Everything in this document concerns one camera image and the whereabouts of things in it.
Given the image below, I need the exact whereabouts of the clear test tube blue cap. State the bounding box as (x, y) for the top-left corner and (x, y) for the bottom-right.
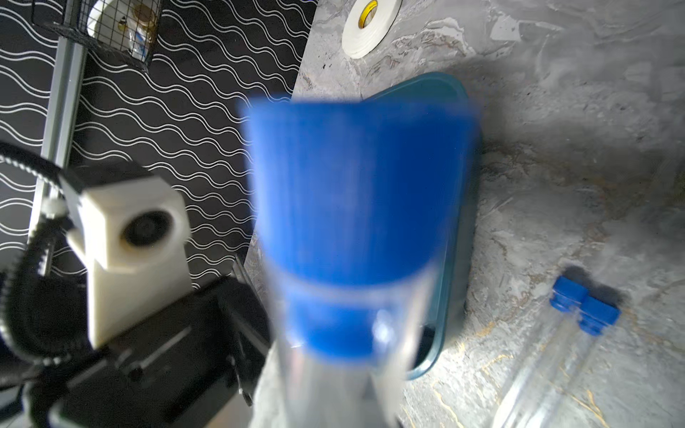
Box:
(489, 276), (589, 427)
(517, 297), (621, 427)
(246, 100), (480, 427)

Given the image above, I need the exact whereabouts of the teal plastic tray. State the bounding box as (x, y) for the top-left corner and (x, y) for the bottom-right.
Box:
(372, 72), (482, 380)

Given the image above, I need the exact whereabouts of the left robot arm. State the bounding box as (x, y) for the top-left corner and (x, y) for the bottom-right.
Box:
(1, 144), (272, 427)

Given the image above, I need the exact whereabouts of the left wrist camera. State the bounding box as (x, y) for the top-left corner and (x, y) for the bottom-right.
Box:
(59, 160), (192, 349)

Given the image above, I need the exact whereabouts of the white tape roll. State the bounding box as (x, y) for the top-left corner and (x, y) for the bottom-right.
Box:
(341, 0), (401, 59)

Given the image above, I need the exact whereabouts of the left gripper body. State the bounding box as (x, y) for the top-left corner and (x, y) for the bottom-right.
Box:
(48, 277), (272, 427)

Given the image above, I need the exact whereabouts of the black wire basket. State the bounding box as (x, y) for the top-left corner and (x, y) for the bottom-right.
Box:
(30, 0), (166, 71)

